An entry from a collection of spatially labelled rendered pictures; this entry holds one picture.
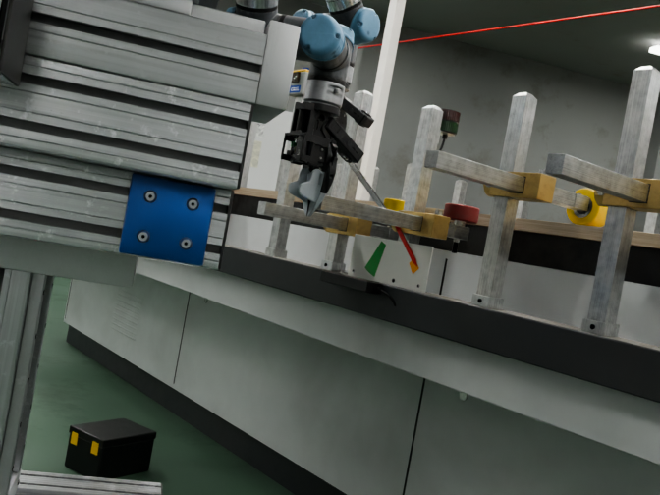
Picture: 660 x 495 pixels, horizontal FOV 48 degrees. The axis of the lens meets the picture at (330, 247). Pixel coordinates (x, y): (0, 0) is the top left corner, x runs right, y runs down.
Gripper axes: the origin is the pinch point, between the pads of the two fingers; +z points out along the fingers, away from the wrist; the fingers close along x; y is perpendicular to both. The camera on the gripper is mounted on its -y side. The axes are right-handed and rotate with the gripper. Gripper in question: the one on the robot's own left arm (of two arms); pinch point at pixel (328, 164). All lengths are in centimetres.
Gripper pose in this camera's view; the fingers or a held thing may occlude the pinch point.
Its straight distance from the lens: 180.9
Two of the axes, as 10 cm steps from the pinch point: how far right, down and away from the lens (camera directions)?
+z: -1.8, 9.8, 0.1
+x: -5.0, -0.8, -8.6
